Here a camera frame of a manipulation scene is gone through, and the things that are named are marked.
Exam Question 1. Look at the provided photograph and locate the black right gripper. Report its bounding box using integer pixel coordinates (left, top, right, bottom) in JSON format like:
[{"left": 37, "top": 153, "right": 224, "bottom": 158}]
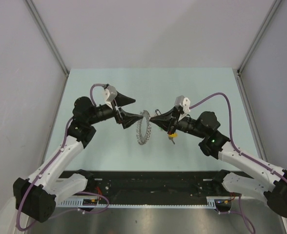
[{"left": 150, "top": 106, "right": 206, "bottom": 139}]

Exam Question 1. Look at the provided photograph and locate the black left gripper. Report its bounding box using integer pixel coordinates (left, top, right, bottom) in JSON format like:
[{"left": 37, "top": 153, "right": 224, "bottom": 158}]
[{"left": 87, "top": 91, "right": 143, "bottom": 128}]

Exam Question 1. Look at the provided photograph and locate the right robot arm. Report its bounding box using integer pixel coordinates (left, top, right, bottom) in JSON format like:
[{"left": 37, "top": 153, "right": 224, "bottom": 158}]
[{"left": 150, "top": 107, "right": 287, "bottom": 218}]

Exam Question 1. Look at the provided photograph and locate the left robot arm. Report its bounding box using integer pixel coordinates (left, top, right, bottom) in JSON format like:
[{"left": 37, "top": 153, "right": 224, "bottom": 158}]
[{"left": 13, "top": 85, "right": 143, "bottom": 227}]

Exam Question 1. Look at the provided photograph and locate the black tag key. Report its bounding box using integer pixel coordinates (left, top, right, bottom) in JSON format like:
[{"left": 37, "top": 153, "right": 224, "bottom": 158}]
[{"left": 155, "top": 109, "right": 162, "bottom": 116}]

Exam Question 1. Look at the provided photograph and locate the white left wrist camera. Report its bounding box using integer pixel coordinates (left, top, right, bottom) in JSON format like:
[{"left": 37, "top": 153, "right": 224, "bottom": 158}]
[{"left": 103, "top": 84, "right": 118, "bottom": 107}]

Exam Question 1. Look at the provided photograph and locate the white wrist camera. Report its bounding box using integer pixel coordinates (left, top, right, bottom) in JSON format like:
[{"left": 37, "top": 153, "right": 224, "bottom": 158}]
[
  {"left": 174, "top": 96, "right": 190, "bottom": 114},
  {"left": 103, "top": 84, "right": 118, "bottom": 107}
]

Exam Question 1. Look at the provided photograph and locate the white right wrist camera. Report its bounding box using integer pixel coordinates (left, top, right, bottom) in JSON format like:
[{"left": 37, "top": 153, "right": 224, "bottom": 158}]
[{"left": 174, "top": 96, "right": 190, "bottom": 114}]

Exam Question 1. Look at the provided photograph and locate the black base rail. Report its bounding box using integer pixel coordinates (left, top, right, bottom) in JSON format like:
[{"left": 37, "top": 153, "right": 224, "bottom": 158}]
[{"left": 58, "top": 170, "right": 234, "bottom": 204}]

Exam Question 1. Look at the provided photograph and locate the aluminium frame post right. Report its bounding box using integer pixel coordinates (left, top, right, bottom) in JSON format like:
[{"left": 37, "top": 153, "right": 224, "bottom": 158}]
[{"left": 236, "top": 0, "right": 283, "bottom": 74}]

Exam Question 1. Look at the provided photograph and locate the aluminium frame post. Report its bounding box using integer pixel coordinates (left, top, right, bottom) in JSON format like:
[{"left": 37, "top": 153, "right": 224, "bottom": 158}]
[
  {"left": 236, "top": 0, "right": 283, "bottom": 74},
  {"left": 23, "top": 0, "right": 69, "bottom": 77}
]

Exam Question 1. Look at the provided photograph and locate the white slotted cable duct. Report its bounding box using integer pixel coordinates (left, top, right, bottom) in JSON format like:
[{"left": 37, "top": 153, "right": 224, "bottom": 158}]
[{"left": 55, "top": 197, "right": 232, "bottom": 209}]

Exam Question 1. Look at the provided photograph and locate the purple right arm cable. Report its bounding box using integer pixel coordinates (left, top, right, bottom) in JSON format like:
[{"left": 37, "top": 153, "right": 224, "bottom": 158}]
[{"left": 188, "top": 92, "right": 287, "bottom": 232}]

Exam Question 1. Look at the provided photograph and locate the aluminium frame post left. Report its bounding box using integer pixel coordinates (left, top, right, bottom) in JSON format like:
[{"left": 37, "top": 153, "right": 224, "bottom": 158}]
[{"left": 23, "top": 0, "right": 69, "bottom": 77}]

